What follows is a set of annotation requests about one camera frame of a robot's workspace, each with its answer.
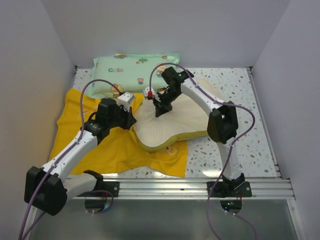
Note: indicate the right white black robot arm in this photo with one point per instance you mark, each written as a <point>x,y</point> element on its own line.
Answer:
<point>222,124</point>

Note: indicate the yellow pillowcase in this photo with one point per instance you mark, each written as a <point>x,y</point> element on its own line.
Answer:
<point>120,150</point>

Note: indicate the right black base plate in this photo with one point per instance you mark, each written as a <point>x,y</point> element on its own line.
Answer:
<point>222,191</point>

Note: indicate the green cartoon bear pillow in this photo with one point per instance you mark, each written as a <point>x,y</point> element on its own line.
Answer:
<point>128,73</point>

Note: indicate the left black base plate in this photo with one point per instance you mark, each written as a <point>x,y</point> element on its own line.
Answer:
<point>111,186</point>

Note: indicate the cream yellow-edged pillow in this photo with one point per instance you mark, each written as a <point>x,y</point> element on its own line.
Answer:
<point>187,120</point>

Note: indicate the aluminium mounting rail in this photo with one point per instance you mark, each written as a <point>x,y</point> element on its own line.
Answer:
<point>198,189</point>

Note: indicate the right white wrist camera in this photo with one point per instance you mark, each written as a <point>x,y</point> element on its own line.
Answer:
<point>149,93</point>

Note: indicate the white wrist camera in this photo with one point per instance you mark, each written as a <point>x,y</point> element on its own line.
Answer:
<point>149,93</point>
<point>125,100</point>

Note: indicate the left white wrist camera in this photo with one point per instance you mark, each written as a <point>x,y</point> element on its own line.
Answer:
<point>125,100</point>

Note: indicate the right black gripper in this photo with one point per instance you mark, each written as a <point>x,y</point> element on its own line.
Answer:
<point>161,107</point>

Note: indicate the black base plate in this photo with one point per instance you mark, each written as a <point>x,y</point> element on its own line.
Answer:
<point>222,191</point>
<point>111,186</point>

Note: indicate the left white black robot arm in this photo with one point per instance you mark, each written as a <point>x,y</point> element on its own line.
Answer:
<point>49,187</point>

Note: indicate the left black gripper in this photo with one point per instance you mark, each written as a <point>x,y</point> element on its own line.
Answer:
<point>130,119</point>

